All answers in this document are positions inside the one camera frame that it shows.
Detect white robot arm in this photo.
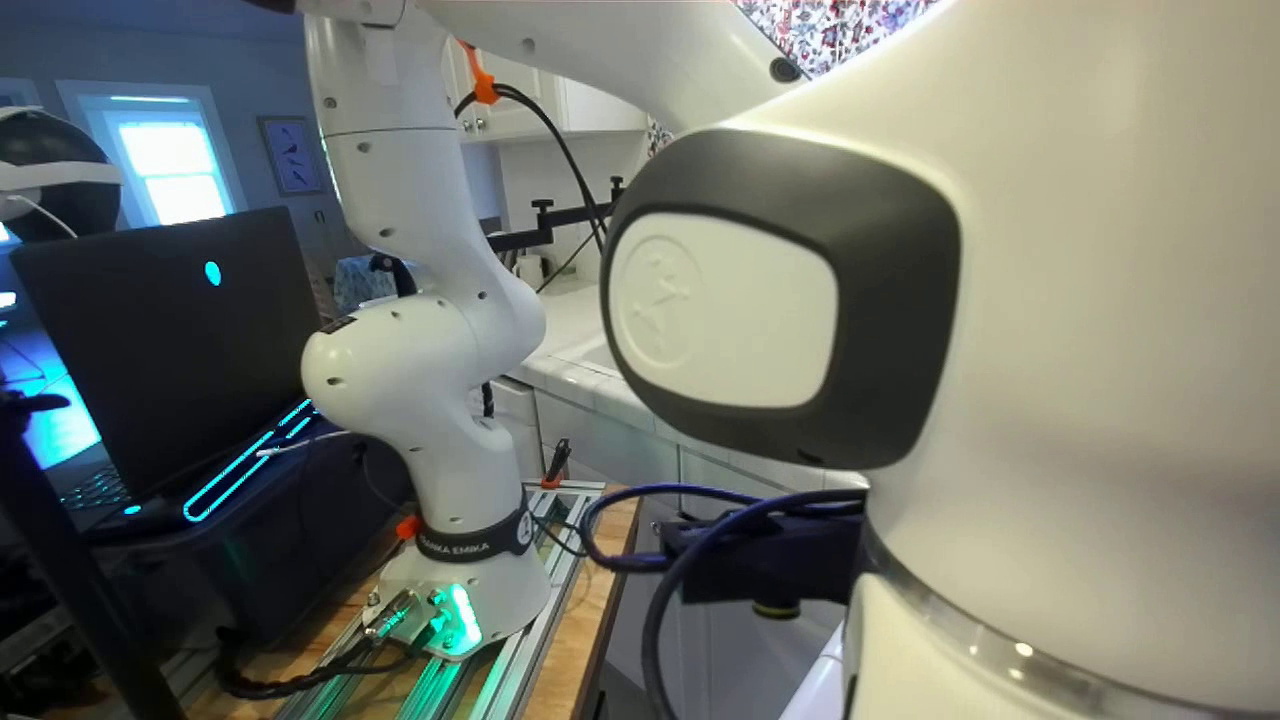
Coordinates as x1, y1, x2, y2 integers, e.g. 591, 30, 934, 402
291, 0, 1280, 720

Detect white lower cabinets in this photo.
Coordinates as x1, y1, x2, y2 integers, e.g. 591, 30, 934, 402
493, 381, 861, 720

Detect floral curtain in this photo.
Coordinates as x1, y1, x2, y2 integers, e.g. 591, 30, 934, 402
732, 0, 940, 46

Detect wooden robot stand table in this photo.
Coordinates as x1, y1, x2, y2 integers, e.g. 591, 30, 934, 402
187, 480, 621, 720

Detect black laptop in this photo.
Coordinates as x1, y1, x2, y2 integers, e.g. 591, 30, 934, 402
12, 207, 340, 539

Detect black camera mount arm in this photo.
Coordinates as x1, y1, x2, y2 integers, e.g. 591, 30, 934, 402
485, 177, 623, 251

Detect blue cable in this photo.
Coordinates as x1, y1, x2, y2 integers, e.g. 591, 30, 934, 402
575, 480, 873, 720

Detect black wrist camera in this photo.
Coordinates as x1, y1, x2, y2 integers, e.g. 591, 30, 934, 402
678, 517, 861, 619

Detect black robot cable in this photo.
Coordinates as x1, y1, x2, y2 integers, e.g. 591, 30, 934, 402
450, 76, 614, 256

